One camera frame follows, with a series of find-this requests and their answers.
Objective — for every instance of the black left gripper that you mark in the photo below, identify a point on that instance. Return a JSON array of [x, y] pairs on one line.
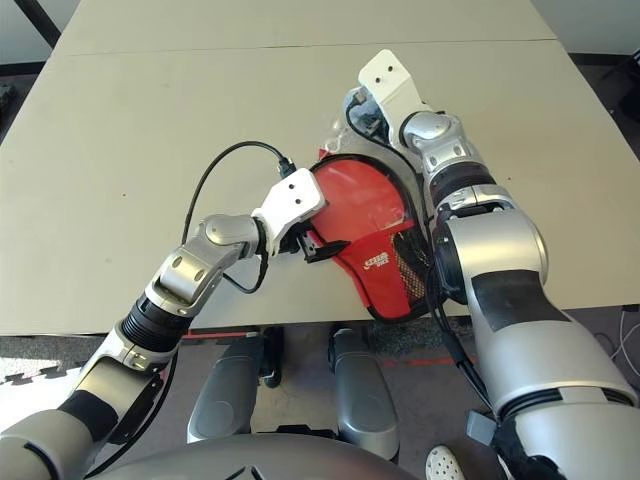
[[292, 242]]

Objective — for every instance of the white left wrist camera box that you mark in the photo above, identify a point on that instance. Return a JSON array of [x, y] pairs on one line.
[[295, 195]]

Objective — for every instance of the grey interlocking foam mat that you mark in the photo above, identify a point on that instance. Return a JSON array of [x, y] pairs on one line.
[[35, 367]]

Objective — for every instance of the black interlocking foam mat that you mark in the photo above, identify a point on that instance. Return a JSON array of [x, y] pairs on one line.
[[5, 96]]

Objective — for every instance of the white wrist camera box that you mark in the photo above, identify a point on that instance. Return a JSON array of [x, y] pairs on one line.
[[295, 195], [387, 80]]

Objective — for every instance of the grey right robot leg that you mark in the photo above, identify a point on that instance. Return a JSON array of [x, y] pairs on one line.
[[362, 400]]

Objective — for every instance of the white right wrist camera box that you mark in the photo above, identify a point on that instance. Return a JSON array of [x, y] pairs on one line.
[[387, 80]]

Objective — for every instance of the grey robot torso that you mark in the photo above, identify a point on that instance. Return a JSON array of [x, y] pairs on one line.
[[250, 460]]

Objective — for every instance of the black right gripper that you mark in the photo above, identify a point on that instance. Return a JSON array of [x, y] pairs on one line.
[[381, 131]]

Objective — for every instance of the dark grey textured floor mat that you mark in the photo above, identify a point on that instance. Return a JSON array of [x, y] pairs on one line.
[[415, 340]]

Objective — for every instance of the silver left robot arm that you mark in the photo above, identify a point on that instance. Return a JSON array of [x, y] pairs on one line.
[[190, 265]]

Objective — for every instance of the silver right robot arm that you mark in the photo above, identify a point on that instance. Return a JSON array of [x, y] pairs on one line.
[[500, 260]]

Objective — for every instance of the red floor tape outline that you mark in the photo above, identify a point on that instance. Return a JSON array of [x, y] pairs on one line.
[[215, 335]]

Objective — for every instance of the white perforated clog shoe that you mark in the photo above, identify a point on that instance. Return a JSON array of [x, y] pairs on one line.
[[444, 465]]

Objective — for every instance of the grey foot pedal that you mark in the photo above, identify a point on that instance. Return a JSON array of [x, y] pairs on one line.
[[482, 427]]

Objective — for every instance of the black and red paddle case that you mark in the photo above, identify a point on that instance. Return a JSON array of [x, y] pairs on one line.
[[380, 295]]

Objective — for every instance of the grey robot leg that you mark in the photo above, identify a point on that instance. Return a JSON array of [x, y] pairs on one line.
[[362, 400], [225, 395]]

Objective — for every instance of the grey left robot leg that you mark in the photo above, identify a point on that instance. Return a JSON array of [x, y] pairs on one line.
[[225, 395]]

